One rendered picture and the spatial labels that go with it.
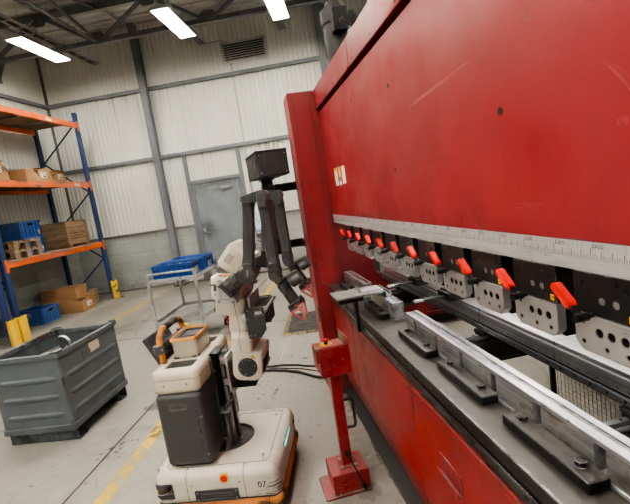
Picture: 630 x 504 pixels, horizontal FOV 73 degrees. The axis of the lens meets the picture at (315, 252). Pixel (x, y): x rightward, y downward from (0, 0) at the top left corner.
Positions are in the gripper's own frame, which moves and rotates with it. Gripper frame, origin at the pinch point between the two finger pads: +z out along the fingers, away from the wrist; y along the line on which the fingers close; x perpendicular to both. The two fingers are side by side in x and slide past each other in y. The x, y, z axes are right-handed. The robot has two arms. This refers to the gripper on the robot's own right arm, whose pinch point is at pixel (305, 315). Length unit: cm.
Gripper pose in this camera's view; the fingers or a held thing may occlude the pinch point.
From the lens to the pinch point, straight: 210.7
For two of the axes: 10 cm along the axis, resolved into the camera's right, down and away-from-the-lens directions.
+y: 0.8, -1.5, 9.9
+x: -8.1, 5.6, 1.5
